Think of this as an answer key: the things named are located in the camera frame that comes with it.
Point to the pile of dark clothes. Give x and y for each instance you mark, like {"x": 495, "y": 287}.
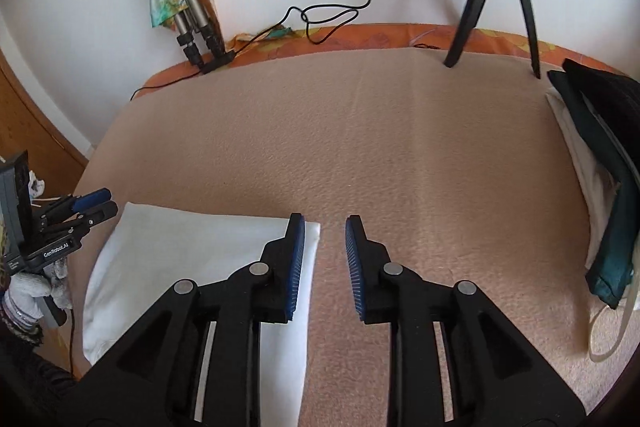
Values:
{"x": 615, "y": 257}

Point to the person's left hand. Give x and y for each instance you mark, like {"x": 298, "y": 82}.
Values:
{"x": 30, "y": 287}

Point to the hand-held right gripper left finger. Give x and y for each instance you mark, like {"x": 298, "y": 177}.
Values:
{"x": 297, "y": 267}

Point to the folded white garment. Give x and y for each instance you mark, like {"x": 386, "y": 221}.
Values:
{"x": 585, "y": 167}

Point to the orange floral bedsheet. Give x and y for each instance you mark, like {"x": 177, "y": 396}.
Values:
{"x": 360, "y": 38}

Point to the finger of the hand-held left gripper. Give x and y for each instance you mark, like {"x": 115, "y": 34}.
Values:
{"x": 97, "y": 214}
{"x": 92, "y": 198}

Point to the pile of folded clothes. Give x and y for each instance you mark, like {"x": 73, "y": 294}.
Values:
{"x": 605, "y": 97}

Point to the wooden furniture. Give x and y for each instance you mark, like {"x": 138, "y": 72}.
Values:
{"x": 30, "y": 122}

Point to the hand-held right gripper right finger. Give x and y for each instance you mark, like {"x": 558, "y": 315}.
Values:
{"x": 352, "y": 272}

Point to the person's left forearm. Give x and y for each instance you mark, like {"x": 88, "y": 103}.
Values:
{"x": 20, "y": 327}

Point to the white t-shirt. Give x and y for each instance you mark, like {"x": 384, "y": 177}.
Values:
{"x": 165, "y": 247}

